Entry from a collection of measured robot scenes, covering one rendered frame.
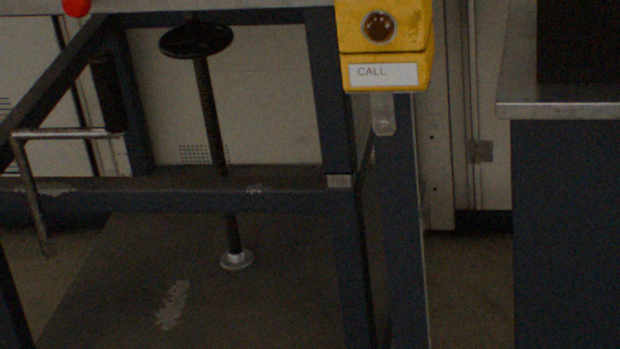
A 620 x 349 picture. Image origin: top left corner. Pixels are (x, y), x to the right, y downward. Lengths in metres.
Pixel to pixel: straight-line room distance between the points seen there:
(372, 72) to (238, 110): 1.14
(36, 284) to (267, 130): 0.57
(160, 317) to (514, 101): 0.89
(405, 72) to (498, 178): 1.13
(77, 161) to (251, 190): 0.93
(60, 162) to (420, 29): 1.43
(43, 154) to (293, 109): 0.55
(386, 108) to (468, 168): 1.09
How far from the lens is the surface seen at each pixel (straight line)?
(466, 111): 2.05
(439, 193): 2.15
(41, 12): 1.34
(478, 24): 1.95
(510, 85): 1.12
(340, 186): 1.38
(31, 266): 2.33
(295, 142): 2.13
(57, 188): 1.50
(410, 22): 0.97
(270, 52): 2.05
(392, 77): 1.00
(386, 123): 1.05
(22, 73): 2.22
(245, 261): 1.88
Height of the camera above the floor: 1.27
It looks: 32 degrees down
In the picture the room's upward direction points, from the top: 8 degrees counter-clockwise
